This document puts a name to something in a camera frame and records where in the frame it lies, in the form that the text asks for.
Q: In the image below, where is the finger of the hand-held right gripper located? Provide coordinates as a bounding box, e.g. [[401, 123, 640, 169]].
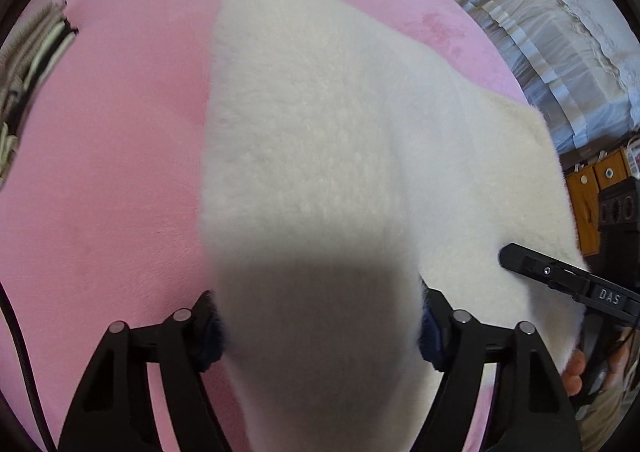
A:
[[498, 243, 596, 301]]

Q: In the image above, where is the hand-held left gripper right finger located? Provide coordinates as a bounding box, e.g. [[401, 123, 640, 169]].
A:
[[417, 288, 583, 452]]

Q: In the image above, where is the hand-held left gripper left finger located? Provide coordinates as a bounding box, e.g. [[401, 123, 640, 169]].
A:
[[57, 289, 236, 452]]

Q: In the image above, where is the white fleece jacket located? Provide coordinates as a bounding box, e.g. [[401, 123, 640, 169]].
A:
[[197, 0, 591, 452]]

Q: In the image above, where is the person's right hand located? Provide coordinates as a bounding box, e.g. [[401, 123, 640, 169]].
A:
[[562, 349, 587, 398]]

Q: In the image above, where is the wooden cabinet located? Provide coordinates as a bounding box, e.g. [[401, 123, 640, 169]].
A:
[[565, 148, 632, 255]]

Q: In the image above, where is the black speaker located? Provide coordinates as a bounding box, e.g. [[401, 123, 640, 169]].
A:
[[597, 177, 640, 293]]

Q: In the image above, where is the white power strip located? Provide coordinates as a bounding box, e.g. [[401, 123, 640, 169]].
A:
[[625, 136, 640, 179]]

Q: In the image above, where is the pink bed blanket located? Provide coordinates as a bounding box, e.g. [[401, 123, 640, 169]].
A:
[[0, 0, 528, 452]]

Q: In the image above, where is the lace covered bed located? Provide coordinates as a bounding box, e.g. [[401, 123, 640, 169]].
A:
[[405, 0, 640, 153]]

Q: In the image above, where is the folded striped garment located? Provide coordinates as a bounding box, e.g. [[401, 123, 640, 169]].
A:
[[0, 18, 80, 183]]

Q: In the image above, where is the black cable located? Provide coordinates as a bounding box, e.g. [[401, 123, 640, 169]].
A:
[[0, 282, 56, 452]]

